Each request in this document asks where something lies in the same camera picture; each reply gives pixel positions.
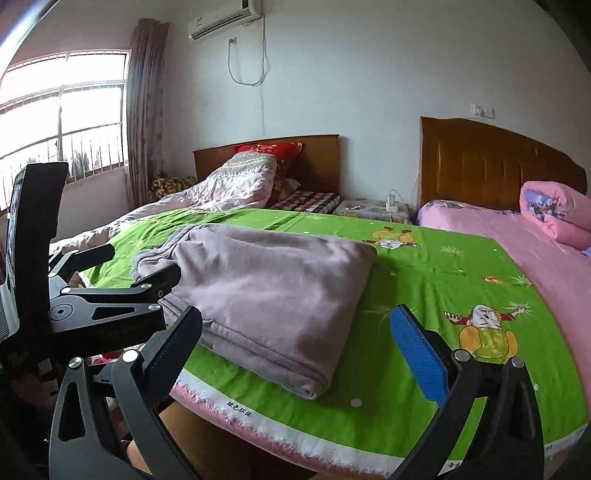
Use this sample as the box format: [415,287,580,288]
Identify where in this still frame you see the white air conditioner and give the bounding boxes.
[187,0,264,40]

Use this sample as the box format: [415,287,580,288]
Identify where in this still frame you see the yellow patterned blanket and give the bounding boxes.
[148,176,198,202]

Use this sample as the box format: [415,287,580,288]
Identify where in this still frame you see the red plaid bed sheet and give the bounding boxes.
[270,189,341,214]

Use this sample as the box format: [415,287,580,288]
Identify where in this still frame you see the mauve fleece pants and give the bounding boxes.
[131,224,378,400]

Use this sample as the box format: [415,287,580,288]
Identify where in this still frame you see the plain wooden headboard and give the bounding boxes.
[193,135,341,195]

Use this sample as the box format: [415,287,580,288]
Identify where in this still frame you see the padded wooden headboard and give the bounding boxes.
[419,116,588,213]

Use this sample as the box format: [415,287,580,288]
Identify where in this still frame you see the large window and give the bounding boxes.
[0,48,129,188]

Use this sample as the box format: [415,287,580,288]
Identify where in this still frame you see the nightstand with floral cover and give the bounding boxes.
[333,198,414,225]

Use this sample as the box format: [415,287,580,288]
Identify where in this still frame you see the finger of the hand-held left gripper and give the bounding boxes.
[48,244,116,289]
[48,263,182,334]

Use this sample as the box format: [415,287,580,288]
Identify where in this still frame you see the red pillow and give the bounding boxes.
[233,142,304,195]

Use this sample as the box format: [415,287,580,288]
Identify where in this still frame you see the patterned curtain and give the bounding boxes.
[126,18,170,210]

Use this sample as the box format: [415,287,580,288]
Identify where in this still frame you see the pink bed sheet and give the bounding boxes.
[417,199,591,365]

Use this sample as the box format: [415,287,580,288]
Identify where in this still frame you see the rolled pink quilt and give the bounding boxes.
[519,181,591,247]

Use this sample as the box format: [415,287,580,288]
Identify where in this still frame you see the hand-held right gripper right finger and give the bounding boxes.
[389,302,546,480]

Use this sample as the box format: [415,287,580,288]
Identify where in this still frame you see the air conditioner power cable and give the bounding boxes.
[228,14,269,139]

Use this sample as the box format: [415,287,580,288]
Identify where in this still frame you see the green printed blanket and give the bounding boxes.
[78,208,580,480]

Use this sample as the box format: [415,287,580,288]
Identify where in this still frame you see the pink floral quilt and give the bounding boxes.
[48,152,278,259]

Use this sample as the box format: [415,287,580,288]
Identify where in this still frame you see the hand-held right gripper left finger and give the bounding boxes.
[48,307,204,480]

